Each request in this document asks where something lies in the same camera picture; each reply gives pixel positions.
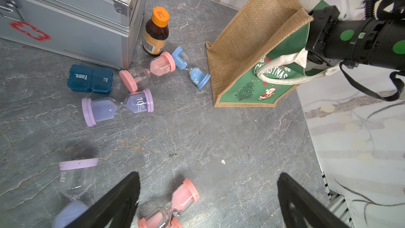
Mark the purple hourglass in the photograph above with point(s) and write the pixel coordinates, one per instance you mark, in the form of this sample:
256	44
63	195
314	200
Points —
76	177
97	110

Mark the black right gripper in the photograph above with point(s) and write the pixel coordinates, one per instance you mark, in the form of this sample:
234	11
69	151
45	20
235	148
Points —
323	20

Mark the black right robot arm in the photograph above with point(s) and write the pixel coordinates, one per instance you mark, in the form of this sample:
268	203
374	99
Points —
379	41

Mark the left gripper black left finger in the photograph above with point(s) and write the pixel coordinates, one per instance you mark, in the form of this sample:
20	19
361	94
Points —
116	209

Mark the pink hourglass lower pair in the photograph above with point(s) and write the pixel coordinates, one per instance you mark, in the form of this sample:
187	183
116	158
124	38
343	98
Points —
163	217

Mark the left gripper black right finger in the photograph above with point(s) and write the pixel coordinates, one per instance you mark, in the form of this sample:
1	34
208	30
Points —
300	209

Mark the blue hourglass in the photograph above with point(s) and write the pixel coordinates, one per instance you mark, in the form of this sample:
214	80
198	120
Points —
182	61

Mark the green burlap canvas bag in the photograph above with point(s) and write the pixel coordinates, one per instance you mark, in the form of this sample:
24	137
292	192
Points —
261	55

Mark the silver aluminium case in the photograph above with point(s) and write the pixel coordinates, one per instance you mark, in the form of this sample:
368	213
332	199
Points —
104	32

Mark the brown bottle orange cap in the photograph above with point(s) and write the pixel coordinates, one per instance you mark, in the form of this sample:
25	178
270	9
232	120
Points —
156	31

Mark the purple hourglass standing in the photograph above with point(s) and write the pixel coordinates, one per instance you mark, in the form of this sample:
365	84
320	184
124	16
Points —
76	177

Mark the pink hourglass upper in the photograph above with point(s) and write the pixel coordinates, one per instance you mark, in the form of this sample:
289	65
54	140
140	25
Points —
137	78

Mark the teal pill box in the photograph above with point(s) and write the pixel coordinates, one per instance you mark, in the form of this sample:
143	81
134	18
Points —
86	79

